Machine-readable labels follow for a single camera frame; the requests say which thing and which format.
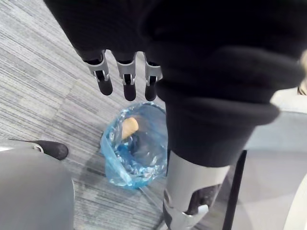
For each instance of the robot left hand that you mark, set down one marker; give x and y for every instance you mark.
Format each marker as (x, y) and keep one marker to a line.
(192, 60)

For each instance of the tan rubbish piece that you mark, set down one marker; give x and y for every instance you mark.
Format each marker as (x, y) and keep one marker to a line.
(129, 128)

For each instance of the white tea table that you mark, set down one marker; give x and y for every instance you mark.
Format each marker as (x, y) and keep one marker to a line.
(287, 103)

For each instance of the blue plastic trash bag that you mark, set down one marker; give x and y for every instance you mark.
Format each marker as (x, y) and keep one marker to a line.
(124, 165)

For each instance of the beige item on table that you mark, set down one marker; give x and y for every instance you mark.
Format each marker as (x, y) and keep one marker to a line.
(303, 81)

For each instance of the black table leg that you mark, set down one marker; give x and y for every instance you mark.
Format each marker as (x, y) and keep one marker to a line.
(236, 191)

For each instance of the dark robot foot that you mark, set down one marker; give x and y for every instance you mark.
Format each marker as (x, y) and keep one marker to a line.
(54, 149)

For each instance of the silver robot leg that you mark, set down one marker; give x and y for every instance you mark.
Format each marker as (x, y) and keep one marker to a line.
(31, 189)

